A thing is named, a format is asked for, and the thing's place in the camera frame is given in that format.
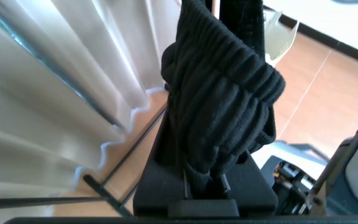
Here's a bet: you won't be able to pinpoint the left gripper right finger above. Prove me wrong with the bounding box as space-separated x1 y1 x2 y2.
221 150 279 218

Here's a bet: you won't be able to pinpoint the black clothes rack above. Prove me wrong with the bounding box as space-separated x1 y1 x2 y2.
0 105 169 218

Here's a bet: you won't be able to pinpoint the beige curtain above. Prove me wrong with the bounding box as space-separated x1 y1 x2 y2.
0 0 181 215

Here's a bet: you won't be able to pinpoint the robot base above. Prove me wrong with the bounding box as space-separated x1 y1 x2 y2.
253 105 358 218

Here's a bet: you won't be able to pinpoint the white laundry basket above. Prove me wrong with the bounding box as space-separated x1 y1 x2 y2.
262 9 300 68

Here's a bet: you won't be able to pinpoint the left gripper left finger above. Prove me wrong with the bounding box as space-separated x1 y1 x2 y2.
133 114 190 218

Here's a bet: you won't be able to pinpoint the black shorts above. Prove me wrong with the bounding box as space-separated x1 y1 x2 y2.
160 0 287 200

